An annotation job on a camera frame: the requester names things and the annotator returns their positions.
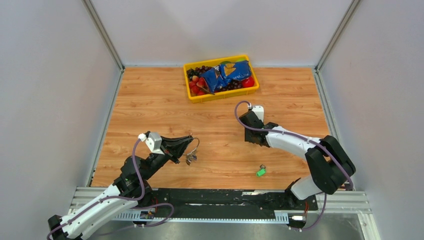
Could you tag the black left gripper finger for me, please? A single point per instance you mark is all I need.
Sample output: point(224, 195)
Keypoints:
point(174, 151)
point(176, 143)

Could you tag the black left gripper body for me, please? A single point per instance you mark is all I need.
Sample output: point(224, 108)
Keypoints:
point(156, 161)

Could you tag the large metal keyring with keys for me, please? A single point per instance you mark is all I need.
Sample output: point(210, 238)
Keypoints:
point(192, 150)

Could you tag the green tagged key bunch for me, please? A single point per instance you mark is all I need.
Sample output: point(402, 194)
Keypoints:
point(262, 170)

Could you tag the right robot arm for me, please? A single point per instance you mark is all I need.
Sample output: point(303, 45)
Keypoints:
point(328, 163)

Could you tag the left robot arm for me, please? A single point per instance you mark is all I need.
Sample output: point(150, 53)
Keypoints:
point(130, 191)

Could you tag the red tomato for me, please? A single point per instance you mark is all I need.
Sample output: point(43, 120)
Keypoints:
point(248, 82)

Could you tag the blue snack bag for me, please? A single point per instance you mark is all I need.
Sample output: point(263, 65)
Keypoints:
point(227, 76)

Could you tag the yellow plastic bin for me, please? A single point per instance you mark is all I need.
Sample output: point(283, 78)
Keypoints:
point(219, 95)

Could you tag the red strawberries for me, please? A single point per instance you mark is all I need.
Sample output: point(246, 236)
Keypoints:
point(197, 86)

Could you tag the dark grape bunch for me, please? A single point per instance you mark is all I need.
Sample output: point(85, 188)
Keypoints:
point(197, 71)

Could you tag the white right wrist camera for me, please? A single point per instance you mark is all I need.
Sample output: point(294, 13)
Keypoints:
point(258, 110)

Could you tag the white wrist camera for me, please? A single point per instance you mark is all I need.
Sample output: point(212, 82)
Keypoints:
point(258, 110)
point(153, 141)

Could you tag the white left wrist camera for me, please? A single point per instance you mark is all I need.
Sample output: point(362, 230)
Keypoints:
point(153, 141)

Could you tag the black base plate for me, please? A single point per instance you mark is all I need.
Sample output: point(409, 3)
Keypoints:
point(227, 203)

